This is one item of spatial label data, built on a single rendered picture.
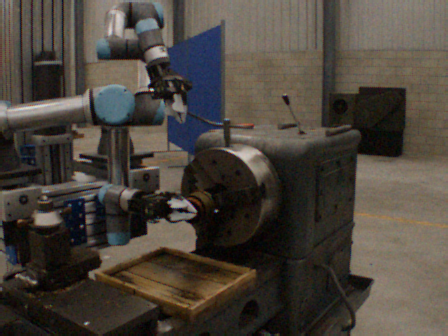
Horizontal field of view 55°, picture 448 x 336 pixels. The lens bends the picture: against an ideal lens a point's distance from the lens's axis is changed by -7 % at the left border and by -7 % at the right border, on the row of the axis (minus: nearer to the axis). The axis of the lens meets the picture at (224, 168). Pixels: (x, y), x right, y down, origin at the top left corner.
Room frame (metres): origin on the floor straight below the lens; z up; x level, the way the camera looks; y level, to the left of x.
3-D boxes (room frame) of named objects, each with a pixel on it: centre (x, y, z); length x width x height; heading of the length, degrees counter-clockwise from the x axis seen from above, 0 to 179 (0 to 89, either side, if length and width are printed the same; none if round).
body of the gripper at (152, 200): (1.29, 0.21, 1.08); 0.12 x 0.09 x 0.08; 55
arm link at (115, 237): (1.40, 0.34, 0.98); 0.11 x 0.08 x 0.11; 10
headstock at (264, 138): (1.76, -0.23, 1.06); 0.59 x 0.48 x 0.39; 145
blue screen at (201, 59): (8.21, 0.63, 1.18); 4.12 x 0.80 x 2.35; 18
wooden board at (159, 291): (1.21, 0.14, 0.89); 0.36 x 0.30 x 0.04; 55
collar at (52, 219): (0.96, 0.41, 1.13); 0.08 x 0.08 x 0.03
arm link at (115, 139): (1.51, 0.36, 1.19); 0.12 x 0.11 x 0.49; 100
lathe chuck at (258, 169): (1.42, -0.01, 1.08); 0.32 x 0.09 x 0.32; 55
